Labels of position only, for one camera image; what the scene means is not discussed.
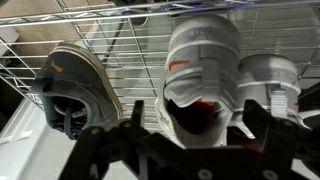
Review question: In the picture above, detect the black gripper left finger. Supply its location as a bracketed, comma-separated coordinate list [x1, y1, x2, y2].
[59, 99, 147, 180]

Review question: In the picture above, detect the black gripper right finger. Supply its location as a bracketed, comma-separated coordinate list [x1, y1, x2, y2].
[242, 98, 300, 180]

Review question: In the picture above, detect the white grey Nike sneaker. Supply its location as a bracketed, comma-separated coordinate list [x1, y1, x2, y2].
[229, 54, 312, 138]
[154, 14, 242, 150]

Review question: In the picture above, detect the white panel door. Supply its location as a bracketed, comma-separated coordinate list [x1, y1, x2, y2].
[0, 96, 68, 180]

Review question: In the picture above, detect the chrome wire shoe rack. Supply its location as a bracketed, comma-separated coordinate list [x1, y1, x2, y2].
[0, 0, 320, 134]

